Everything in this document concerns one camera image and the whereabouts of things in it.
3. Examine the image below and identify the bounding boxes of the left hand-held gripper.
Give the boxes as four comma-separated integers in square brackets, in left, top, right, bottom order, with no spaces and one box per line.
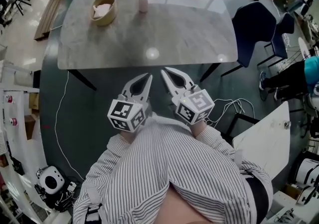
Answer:
[107,73,154,134]

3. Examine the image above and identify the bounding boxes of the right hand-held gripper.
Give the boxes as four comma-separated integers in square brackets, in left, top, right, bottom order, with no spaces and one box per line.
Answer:
[160,67,216,126]

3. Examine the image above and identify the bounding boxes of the small pale pink vase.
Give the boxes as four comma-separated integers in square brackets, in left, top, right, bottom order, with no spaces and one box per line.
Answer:
[138,0,149,14]

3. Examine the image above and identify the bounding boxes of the person's right forearm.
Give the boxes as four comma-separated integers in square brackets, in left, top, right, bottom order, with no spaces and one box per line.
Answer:
[189,119,234,154]

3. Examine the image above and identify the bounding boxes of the person's left forearm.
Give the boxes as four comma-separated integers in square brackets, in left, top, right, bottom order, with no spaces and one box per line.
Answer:
[107,128,144,159]

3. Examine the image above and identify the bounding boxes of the grey marble table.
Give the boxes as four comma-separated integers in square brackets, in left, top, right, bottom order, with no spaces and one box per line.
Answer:
[57,0,239,92]

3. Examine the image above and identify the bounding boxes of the round wooden bowl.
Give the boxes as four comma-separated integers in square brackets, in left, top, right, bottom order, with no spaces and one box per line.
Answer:
[89,0,118,27]

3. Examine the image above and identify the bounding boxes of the grey striped shirt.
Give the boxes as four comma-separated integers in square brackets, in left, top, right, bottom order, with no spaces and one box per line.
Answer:
[73,112,275,224]

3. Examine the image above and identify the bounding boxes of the white paper napkins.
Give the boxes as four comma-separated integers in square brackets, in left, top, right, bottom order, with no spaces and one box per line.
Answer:
[92,3,112,18]

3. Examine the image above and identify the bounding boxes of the dark blue chair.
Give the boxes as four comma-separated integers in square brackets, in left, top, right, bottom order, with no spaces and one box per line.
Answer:
[221,1,278,77]
[257,12,296,67]

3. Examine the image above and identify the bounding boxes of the white side table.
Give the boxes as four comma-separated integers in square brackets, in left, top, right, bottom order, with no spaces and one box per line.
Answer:
[231,101,291,182]

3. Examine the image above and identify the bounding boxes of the brown cardboard box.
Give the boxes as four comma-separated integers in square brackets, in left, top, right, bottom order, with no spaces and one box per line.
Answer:
[24,114,38,140]
[28,92,40,111]

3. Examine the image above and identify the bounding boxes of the long wooden bench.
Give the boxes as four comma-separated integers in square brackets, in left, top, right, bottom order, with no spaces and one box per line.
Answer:
[33,0,81,42]

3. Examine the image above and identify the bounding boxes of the white round lens device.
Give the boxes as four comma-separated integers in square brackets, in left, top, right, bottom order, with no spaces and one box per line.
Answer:
[37,165,67,195]

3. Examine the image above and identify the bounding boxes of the white and black device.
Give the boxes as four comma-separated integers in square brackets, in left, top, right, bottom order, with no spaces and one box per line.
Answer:
[295,157,319,206]

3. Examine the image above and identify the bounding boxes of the white floor cable bundle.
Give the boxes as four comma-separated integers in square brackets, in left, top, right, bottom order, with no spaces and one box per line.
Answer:
[206,98,255,129]

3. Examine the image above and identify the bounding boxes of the thin white floor cable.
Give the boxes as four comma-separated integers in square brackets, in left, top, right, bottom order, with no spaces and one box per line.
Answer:
[53,70,86,182]

